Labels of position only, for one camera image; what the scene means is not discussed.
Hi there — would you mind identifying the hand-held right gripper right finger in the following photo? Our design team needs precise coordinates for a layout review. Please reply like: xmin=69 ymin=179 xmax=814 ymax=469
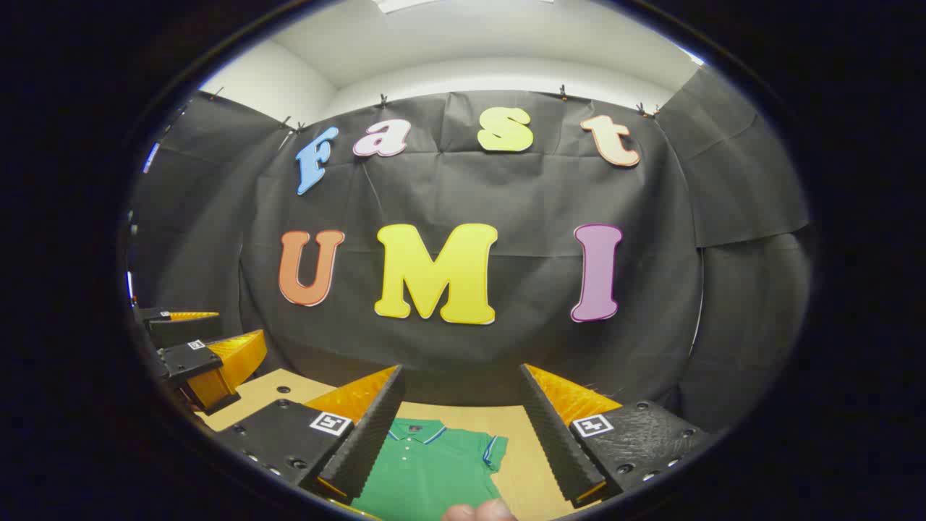
xmin=518 ymin=363 xmax=713 ymax=509

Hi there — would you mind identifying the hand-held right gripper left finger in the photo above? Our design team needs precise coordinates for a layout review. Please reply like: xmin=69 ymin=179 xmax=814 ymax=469
xmin=213 ymin=364 xmax=406 ymax=506

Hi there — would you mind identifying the green polo T-shirt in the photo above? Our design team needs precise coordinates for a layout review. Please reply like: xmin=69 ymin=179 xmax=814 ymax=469
xmin=351 ymin=418 xmax=509 ymax=521

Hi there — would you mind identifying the black backdrop cloth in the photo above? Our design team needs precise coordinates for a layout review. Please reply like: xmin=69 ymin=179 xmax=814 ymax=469
xmin=127 ymin=67 xmax=815 ymax=435

